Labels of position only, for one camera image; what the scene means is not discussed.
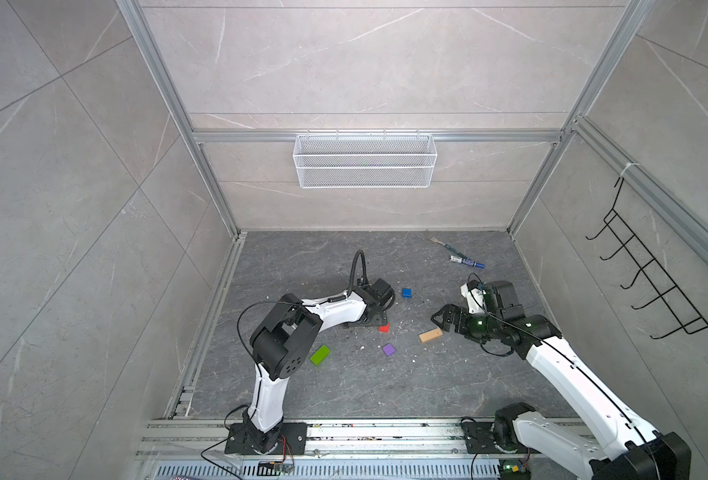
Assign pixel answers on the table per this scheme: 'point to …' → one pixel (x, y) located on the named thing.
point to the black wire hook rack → (682, 309)
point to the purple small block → (389, 349)
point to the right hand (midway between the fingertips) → (443, 319)
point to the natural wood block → (430, 335)
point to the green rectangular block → (320, 354)
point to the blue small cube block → (407, 292)
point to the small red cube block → (385, 328)
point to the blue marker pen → (468, 262)
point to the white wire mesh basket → (365, 161)
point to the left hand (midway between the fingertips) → (369, 312)
